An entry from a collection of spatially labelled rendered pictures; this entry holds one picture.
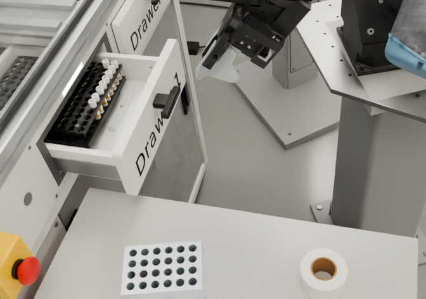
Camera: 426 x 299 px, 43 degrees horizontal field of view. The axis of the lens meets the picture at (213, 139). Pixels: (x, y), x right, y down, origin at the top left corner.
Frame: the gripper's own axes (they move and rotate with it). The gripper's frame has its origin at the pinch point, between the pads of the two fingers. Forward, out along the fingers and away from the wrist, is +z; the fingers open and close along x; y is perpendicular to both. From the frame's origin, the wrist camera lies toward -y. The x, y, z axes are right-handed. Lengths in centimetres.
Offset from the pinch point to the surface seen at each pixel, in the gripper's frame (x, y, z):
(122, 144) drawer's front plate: -12.3, -4.5, 11.3
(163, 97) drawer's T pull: 0.3, -1.7, 11.5
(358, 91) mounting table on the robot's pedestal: 22.6, 33.1, 6.5
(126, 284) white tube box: -28.7, 5.7, 20.1
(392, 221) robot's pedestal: 30, 75, 45
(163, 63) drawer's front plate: 7.2, -4.4, 11.2
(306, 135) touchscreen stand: 74, 60, 76
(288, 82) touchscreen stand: 97, 49, 78
